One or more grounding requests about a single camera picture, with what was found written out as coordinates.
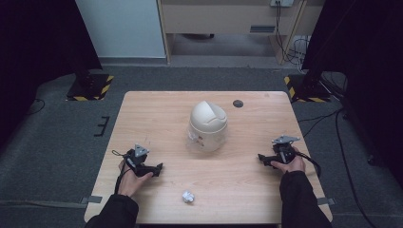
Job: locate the person's left hand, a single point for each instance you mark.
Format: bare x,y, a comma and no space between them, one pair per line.
131,182

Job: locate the person's right hand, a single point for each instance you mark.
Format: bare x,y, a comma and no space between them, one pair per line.
291,165

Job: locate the white cabinet panel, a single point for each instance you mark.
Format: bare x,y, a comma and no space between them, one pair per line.
122,28

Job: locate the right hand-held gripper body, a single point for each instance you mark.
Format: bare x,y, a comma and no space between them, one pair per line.
284,150

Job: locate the dark round table grommet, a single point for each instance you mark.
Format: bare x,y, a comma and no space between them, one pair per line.
238,103

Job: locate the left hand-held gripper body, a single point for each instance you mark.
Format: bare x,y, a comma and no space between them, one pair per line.
137,158

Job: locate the white paper ball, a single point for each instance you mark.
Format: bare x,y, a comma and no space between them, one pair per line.
188,196

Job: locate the beige wooden desk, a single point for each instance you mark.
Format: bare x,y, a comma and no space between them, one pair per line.
221,19

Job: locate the black curtain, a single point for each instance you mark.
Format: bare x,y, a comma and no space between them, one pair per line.
364,63
41,47

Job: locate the white domed trash bin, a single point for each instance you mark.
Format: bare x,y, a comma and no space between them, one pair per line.
207,125

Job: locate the black stand base hazard striped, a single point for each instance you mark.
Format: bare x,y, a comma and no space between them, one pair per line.
90,86
305,88

